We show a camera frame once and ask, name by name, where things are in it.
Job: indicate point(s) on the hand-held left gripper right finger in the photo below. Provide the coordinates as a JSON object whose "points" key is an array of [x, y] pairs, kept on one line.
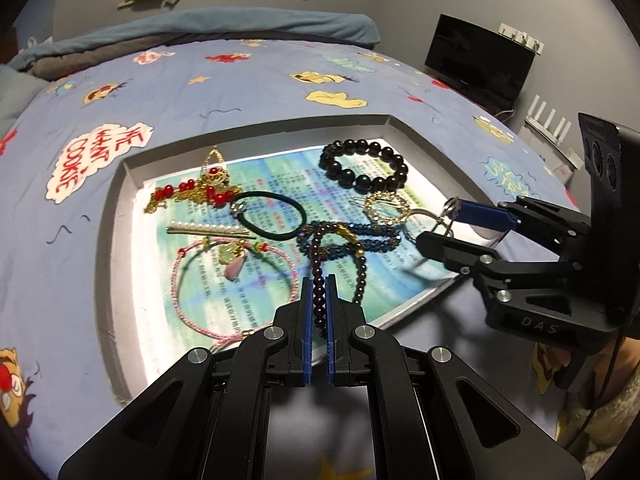
{"points": [[331, 330]]}

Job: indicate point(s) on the black television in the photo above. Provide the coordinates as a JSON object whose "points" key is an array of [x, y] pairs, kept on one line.
{"points": [[475, 57]]}

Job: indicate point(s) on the blue-green printed paper sheet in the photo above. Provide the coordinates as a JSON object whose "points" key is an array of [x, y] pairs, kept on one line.
{"points": [[270, 170]]}

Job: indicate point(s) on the grey cardboard tray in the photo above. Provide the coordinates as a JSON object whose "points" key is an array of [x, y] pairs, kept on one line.
{"points": [[112, 260]]}

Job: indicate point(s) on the blue blanket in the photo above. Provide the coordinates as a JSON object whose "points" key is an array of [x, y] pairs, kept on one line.
{"points": [[225, 25]]}

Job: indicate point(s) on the person's right forearm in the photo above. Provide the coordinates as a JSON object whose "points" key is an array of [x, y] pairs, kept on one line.
{"points": [[620, 395]]}

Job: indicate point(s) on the grey blanket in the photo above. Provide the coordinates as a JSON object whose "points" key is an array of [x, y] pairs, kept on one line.
{"points": [[75, 62]]}

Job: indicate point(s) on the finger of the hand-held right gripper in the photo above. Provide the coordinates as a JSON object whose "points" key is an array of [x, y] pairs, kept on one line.
{"points": [[450, 249], [485, 214]]}

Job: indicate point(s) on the pearl hair clip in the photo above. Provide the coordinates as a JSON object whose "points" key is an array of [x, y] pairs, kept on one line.
{"points": [[210, 229]]}

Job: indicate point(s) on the white wall socket strip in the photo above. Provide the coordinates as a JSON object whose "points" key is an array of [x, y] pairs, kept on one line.
{"points": [[522, 37]]}

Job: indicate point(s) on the grey-blue pillow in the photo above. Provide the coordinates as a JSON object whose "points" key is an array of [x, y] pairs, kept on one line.
{"points": [[17, 97]]}

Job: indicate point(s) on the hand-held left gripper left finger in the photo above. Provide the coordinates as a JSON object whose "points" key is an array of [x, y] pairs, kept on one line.
{"points": [[306, 330]]}

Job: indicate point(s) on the white router with antennas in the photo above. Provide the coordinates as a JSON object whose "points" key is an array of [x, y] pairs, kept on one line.
{"points": [[550, 125]]}

